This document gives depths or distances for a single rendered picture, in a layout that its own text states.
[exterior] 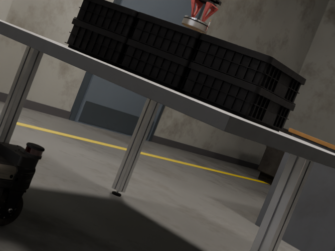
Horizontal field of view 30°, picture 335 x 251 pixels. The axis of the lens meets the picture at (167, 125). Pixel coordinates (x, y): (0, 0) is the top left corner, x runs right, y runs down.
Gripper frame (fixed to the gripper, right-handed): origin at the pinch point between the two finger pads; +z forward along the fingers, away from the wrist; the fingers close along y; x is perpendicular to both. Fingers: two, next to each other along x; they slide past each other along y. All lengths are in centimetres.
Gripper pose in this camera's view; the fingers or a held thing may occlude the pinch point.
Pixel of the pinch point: (198, 18)
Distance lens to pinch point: 241.5
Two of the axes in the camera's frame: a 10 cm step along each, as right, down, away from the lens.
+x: -5.0, -1.8, -8.5
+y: -7.7, -3.6, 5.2
